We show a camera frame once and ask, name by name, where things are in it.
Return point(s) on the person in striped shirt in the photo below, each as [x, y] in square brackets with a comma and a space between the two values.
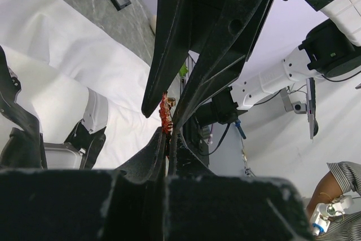
[342, 178]

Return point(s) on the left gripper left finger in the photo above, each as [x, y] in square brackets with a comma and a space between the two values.
[119, 204]

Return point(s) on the grey monitor screen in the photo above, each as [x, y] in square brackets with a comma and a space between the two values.
[311, 107]

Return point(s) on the white eggplant toy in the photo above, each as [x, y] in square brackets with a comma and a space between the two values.
[152, 22]

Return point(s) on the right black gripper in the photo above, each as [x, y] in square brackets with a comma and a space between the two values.
[223, 32]

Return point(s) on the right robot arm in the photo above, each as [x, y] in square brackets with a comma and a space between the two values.
[222, 32]

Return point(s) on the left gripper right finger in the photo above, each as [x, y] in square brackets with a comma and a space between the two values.
[203, 206]

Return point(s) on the white printed t-shirt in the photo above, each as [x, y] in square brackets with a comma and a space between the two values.
[59, 56]

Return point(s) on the small grey webcam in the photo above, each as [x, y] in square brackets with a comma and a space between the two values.
[296, 107]

